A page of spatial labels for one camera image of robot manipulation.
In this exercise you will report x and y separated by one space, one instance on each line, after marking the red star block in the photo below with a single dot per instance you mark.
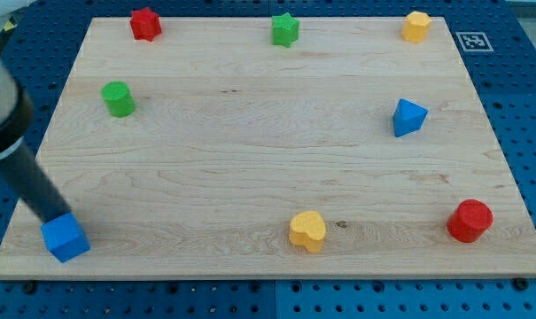
145 24

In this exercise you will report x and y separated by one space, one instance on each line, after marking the yellow heart block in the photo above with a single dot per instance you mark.
308 229

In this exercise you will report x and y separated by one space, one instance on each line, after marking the wooden board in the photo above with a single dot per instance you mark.
233 136

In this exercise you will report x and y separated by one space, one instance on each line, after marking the green cylinder block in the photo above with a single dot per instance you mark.
118 99

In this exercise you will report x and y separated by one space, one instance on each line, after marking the blue triangle block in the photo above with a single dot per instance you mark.
408 117

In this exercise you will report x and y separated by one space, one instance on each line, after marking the white fiducial marker tag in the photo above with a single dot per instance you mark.
473 41

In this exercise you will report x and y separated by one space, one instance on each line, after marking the yellow black striped tape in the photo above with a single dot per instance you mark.
7 31

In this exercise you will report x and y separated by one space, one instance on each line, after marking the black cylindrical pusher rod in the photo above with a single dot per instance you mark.
20 170

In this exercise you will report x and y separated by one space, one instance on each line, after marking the blue cube block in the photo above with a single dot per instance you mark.
64 237

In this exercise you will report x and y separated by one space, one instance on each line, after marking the red cylinder block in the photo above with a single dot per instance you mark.
470 220

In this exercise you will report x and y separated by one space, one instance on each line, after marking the yellow hexagon block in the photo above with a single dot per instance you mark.
416 27

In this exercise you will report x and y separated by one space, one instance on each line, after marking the green star block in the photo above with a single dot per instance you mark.
285 30

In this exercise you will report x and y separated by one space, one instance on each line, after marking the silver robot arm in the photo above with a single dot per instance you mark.
16 110

